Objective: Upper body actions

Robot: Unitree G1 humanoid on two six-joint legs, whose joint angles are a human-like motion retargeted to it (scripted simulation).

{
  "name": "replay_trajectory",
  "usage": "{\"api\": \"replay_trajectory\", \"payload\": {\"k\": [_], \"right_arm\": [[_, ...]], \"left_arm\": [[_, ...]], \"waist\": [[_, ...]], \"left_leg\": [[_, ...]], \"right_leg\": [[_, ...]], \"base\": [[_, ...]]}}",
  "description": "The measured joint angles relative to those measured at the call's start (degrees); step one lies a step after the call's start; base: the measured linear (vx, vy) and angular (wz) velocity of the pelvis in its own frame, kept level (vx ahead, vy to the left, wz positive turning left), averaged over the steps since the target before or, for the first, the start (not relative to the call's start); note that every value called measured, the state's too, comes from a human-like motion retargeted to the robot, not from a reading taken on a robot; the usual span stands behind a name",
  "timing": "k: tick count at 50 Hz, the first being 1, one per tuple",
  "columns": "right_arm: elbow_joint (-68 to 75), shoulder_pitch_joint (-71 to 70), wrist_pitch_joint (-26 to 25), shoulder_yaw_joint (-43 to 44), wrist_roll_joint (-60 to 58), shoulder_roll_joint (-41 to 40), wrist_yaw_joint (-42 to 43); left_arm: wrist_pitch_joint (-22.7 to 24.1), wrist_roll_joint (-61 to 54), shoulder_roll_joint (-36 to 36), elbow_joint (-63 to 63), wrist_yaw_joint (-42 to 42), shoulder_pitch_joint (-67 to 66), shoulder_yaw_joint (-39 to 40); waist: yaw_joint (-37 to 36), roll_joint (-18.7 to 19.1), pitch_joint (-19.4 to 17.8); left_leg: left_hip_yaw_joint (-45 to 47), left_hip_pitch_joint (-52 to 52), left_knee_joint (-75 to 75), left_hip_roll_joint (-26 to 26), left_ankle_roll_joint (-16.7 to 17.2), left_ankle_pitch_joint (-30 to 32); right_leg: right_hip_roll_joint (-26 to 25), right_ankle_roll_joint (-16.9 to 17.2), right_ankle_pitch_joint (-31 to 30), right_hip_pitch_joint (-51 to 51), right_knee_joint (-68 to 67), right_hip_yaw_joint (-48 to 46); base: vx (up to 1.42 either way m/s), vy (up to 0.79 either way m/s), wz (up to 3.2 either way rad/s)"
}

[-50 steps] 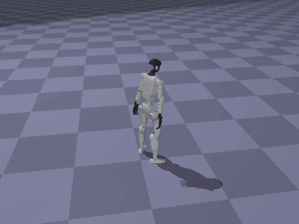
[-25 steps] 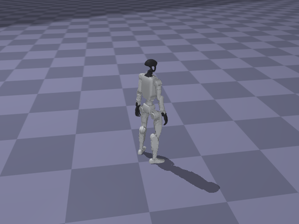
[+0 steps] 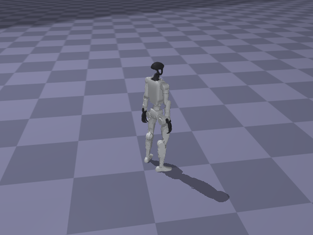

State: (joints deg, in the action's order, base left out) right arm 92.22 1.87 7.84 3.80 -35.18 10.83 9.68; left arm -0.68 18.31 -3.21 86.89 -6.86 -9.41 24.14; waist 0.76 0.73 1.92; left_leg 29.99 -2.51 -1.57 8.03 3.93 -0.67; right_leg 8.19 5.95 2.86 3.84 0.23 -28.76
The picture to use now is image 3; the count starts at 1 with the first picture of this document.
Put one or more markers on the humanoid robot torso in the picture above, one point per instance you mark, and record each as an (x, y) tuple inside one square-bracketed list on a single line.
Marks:
[(156, 97)]

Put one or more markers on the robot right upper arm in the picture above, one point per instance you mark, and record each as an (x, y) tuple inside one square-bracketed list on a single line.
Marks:
[(165, 90)]

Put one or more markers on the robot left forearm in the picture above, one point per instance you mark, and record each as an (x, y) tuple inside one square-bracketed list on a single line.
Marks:
[(145, 103)]

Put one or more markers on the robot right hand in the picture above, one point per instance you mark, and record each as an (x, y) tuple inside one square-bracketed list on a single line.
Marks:
[(169, 125)]

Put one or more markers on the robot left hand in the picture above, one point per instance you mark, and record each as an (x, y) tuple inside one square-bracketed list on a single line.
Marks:
[(144, 116)]

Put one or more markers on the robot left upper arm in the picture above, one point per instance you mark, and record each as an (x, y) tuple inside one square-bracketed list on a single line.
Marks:
[(146, 87)]

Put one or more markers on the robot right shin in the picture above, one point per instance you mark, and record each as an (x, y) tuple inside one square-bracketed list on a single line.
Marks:
[(161, 153)]

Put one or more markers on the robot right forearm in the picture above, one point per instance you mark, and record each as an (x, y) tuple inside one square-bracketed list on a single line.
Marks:
[(167, 110)]

